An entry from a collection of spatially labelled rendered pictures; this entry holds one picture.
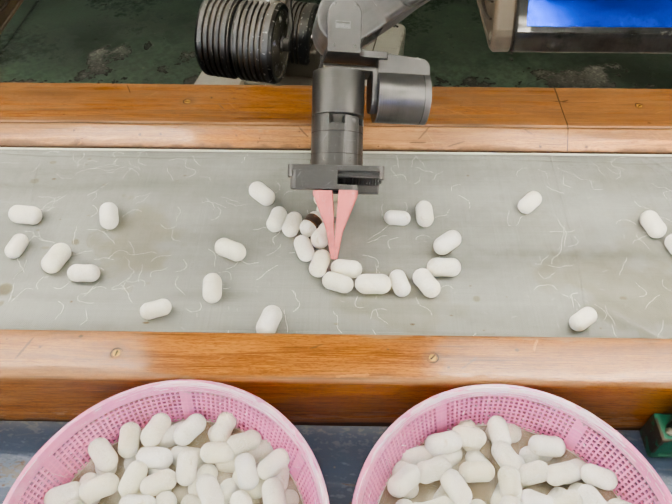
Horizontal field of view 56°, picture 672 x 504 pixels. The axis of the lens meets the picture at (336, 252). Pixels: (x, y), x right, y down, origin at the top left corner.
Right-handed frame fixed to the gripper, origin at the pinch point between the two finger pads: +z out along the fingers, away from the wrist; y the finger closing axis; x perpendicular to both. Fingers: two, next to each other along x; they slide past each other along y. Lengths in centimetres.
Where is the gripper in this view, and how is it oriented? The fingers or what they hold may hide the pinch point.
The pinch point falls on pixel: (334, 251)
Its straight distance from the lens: 69.5
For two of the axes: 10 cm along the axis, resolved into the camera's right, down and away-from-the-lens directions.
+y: 10.0, 0.3, -0.1
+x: 0.1, -0.2, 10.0
